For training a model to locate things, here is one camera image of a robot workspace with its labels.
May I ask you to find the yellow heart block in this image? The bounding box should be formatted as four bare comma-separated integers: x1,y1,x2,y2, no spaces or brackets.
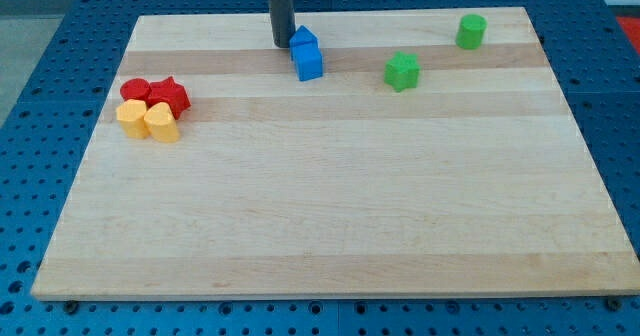
143,102,180,143

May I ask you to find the blue pentagon house block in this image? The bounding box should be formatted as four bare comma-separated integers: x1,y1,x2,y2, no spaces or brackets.
289,25,318,59

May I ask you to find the green star block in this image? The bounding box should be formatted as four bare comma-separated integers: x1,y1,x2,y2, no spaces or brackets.
384,51,421,92

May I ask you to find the yellow hexagon block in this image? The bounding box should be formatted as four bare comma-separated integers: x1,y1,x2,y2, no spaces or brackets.
116,99,150,139

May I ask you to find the blue cube block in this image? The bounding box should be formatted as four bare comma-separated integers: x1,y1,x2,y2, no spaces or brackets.
292,43,324,82

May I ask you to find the green cylinder block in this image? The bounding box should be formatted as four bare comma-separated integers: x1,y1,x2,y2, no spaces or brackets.
455,14,487,50

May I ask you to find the red star block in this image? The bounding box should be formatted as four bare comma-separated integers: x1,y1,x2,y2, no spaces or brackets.
146,76,191,120

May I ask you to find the red cylinder block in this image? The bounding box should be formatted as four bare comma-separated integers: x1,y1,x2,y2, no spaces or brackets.
120,78,151,101

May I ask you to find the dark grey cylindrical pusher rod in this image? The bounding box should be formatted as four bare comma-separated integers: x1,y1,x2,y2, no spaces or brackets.
268,0,296,48

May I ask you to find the light wooden board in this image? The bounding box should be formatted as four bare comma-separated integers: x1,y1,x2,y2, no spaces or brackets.
31,7,639,301

